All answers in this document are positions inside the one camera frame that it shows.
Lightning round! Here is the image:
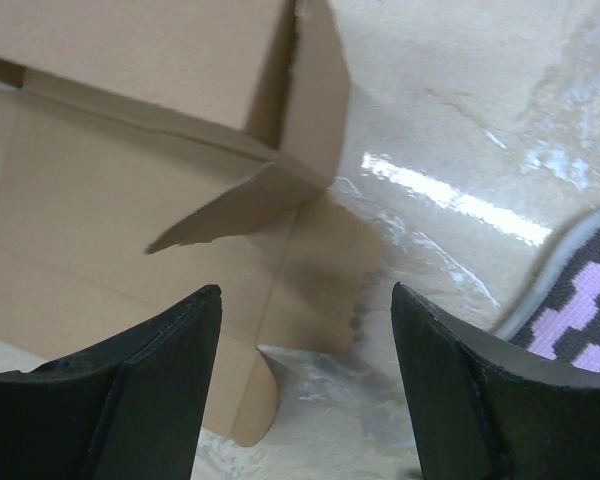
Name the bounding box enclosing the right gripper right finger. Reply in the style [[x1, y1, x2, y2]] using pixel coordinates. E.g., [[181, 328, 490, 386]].
[[391, 283, 600, 479]]

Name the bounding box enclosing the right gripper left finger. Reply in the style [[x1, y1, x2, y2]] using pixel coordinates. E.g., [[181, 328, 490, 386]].
[[0, 285, 222, 479]]

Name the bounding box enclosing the purple black striped sponge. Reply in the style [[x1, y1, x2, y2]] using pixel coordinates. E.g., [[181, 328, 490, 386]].
[[494, 208, 600, 373]]

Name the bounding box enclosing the cardboard box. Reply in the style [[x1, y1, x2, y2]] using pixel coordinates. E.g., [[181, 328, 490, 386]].
[[0, 1, 382, 447]]

